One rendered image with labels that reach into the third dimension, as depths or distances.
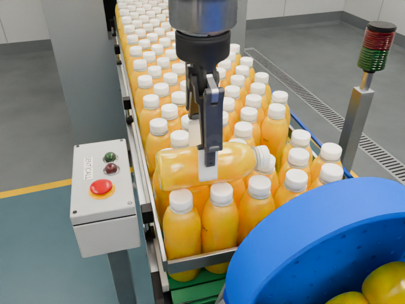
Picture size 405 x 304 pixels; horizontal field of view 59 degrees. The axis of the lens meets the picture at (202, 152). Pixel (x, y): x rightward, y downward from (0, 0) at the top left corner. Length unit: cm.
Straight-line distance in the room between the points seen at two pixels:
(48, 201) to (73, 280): 63
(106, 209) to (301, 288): 31
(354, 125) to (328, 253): 56
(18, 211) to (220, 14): 205
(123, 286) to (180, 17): 61
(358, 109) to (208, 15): 63
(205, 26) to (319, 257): 33
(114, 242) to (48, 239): 152
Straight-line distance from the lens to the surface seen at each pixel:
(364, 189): 44
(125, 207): 59
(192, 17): 46
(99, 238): 63
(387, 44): 94
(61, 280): 195
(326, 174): 68
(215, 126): 50
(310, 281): 56
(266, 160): 63
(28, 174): 264
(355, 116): 101
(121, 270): 83
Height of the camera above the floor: 150
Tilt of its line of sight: 35 degrees down
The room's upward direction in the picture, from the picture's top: straight up
